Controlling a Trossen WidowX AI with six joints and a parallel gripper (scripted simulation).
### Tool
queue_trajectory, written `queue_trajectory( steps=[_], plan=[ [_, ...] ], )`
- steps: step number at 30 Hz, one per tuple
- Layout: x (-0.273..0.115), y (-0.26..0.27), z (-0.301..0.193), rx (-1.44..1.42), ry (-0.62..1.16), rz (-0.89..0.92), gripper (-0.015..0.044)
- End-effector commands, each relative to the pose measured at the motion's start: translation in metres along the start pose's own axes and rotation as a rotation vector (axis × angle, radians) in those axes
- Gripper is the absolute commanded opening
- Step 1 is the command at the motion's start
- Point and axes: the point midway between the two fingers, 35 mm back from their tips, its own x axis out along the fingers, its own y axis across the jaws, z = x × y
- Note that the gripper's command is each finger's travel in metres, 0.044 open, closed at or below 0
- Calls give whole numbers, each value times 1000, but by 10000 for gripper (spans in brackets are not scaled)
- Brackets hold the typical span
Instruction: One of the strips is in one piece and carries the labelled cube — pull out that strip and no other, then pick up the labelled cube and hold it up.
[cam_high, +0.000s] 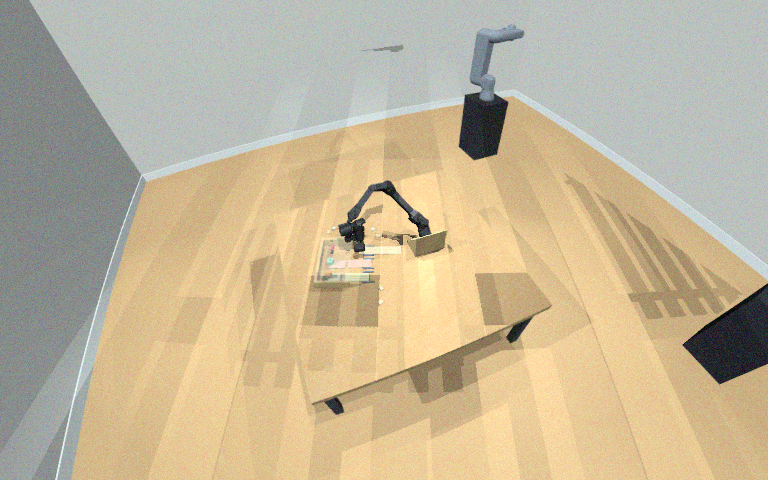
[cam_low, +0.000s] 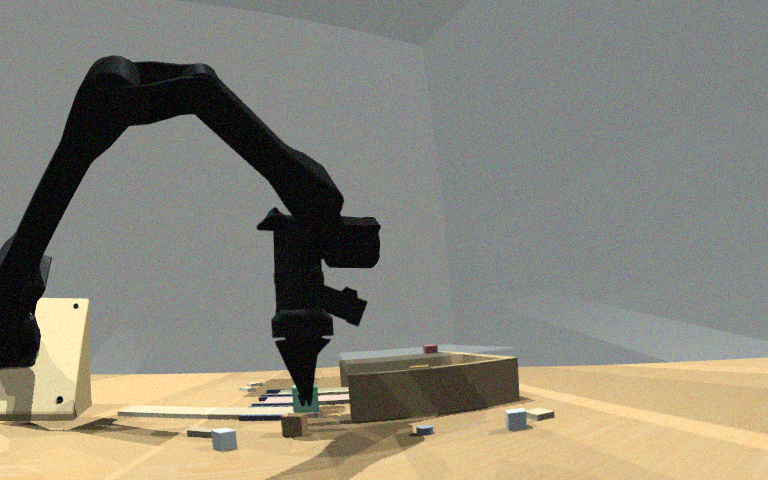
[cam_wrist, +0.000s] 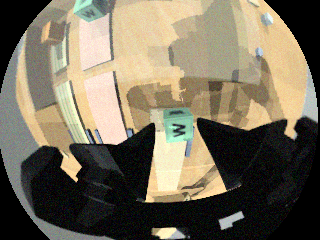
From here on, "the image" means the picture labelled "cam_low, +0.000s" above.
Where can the grey short cylinder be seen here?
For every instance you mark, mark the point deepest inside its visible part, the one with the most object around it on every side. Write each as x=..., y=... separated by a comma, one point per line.
x=424, y=430

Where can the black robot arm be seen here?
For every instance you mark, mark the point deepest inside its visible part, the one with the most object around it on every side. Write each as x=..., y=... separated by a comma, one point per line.
x=117, y=93

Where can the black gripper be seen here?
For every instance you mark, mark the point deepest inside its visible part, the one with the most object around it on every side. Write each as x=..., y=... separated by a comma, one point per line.
x=296, y=320

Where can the green cube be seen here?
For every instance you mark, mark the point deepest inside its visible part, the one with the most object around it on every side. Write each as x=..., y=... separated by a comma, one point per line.
x=304, y=406

